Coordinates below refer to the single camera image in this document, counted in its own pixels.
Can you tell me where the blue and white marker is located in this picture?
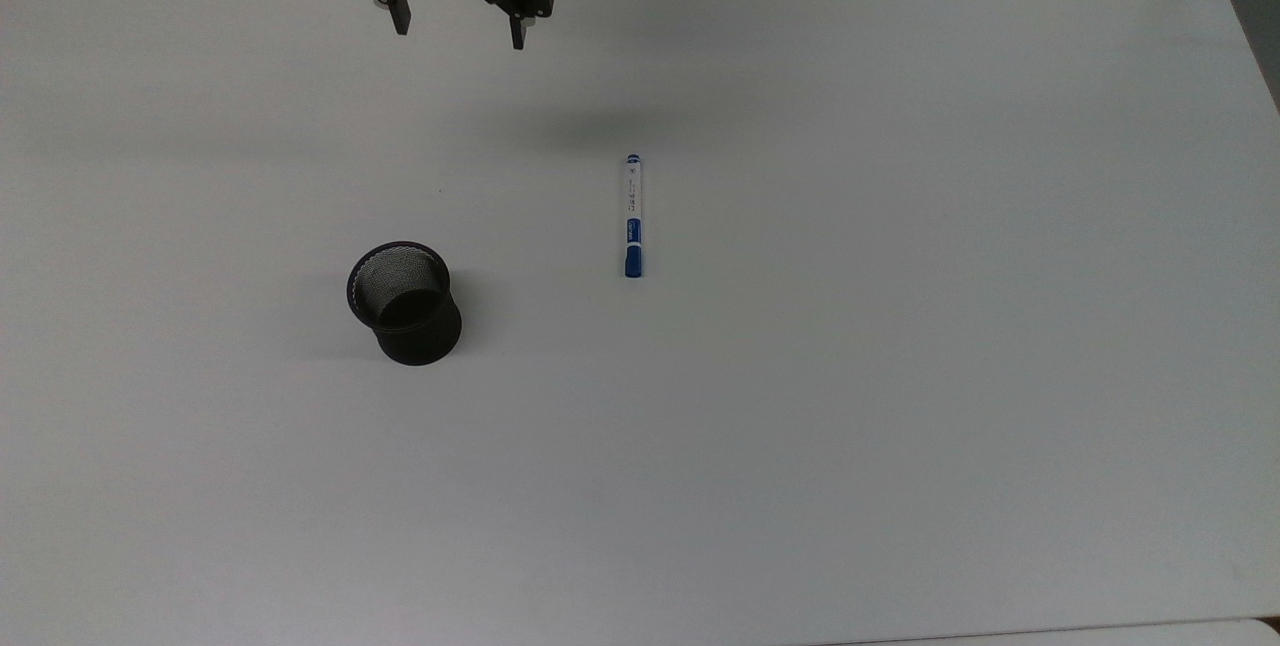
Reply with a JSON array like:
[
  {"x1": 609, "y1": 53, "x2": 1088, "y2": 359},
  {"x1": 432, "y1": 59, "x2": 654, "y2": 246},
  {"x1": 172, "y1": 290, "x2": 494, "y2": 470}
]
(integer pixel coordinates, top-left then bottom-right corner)
[{"x1": 624, "y1": 154, "x2": 644, "y2": 279}]

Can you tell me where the black mesh pen cup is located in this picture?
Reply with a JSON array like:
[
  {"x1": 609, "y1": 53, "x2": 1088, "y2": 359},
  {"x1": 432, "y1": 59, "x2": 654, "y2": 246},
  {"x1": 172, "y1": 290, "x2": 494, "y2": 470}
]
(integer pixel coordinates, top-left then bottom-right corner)
[{"x1": 346, "y1": 241, "x2": 463, "y2": 367}]

